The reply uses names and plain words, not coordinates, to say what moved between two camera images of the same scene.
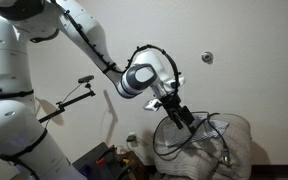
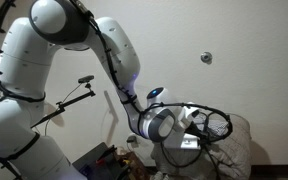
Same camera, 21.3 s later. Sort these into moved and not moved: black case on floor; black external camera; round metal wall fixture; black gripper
Moved: black gripper
Not moved: round metal wall fixture; black external camera; black case on floor
